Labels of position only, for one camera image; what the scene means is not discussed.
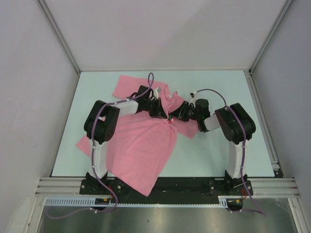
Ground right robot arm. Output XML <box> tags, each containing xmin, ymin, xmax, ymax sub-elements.
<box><xmin>169</xmin><ymin>99</ymin><xmax>256</xmax><ymax>196</ymax></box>

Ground aluminium right rail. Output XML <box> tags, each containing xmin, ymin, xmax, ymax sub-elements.
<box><xmin>243</xmin><ymin>70</ymin><xmax>284</xmax><ymax>178</ymax></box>

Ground grey cable duct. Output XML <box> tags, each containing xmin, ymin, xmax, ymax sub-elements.
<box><xmin>44</xmin><ymin>197</ymin><xmax>242</xmax><ymax>208</ymax></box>

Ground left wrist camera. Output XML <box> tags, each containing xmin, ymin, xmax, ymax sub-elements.
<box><xmin>153</xmin><ymin>87</ymin><xmax>162</xmax><ymax>99</ymax></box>

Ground aluminium rail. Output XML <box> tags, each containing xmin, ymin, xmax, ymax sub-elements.
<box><xmin>36</xmin><ymin>177</ymin><xmax>300</xmax><ymax>198</ymax></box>
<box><xmin>243</xmin><ymin>70</ymin><xmax>284</xmax><ymax>178</ymax></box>

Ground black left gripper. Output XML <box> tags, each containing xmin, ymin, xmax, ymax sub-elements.
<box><xmin>144</xmin><ymin>98</ymin><xmax>167</xmax><ymax>119</ymax></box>

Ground aluminium left corner post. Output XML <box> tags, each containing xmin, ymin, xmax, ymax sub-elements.
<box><xmin>36</xmin><ymin>0</ymin><xmax>81</xmax><ymax>75</ymax></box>

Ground pink t-shirt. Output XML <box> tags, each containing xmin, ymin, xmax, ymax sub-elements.
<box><xmin>76</xmin><ymin>74</ymin><xmax>198</xmax><ymax>197</ymax></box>

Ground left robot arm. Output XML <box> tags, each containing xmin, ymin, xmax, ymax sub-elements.
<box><xmin>77</xmin><ymin>85</ymin><xmax>176</xmax><ymax>195</ymax></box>

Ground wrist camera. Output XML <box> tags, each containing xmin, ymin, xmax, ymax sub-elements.
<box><xmin>189</xmin><ymin>91</ymin><xmax>199</xmax><ymax>106</ymax></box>
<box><xmin>153</xmin><ymin>87</ymin><xmax>162</xmax><ymax>99</ymax></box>

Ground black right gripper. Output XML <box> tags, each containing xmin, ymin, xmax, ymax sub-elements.
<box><xmin>169</xmin><ymin>100</ymin><xmax>200</xmax><ymax>122</ymax></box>

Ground aluminium corner post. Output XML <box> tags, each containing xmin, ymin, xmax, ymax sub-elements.
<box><xmin>248</xmin><ymin>0</ymin><xmax>295</xmax><ymax>75</ymax></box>
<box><xmin>36</xmin><ymin>0</ymin><xmax>81</xmax><ymax>75</ymax></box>

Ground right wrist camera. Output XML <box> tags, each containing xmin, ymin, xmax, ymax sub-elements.
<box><xmin>189</xmin><ymin>91</ymin><xmax>199</xmax><ymax>106</ymax></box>

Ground aluminium front rail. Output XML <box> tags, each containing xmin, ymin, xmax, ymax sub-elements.
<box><xmin>36</xmin><ymin>177</ymin><xmax>300</xmax><ymax>198</ymax></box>

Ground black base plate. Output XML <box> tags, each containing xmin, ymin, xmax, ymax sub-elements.
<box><xmin>79</xmin><ymin>176</ymin><xmax>253</xmax><ymax>196</ymax></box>

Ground aluminium right corner post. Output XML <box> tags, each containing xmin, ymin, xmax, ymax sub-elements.
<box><xmin>248</xmin><ymin>0</ymin><xmax>295</xmax><ymax>75</ymax></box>

